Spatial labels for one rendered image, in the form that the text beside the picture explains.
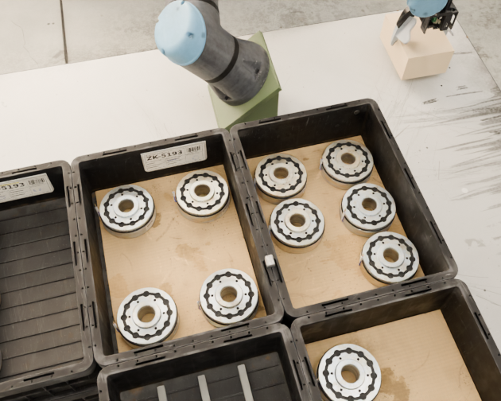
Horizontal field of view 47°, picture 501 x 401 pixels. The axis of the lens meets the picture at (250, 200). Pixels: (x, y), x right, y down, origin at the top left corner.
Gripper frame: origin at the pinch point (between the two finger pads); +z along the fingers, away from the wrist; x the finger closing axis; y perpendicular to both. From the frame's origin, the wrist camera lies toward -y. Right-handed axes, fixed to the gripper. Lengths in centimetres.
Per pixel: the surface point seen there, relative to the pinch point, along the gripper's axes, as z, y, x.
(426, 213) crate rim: -16, 56, -25
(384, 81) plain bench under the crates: 7.1, 6.0, -9.3
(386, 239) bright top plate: -9, 56, -31
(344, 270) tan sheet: -6, 59, -39
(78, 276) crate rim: -16, 54, -85
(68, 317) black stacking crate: -6, 57, -89
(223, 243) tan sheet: -6, 49, -60
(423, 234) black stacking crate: -13, 58, -25
